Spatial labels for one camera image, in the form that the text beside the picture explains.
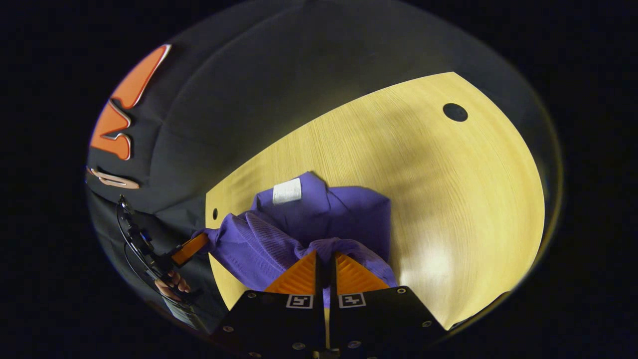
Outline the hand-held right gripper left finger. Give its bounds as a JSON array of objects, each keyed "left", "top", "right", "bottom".
[{"left": 212, "top": 250, "right": 327, "bottom": 357}]

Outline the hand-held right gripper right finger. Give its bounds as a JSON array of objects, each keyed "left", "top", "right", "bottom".
[{"left": 329, "top": 252, "right": 449, "bottom": 357}]

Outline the purple ribbed shirt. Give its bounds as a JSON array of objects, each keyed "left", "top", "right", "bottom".
[{"left": 192, "top": 171, "right": 398, "bottom": 307}]

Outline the black backdrop cloth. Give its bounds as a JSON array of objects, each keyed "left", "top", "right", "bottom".
[{"left": 84, "top": 0, "right": 564, "bottom": 332}]

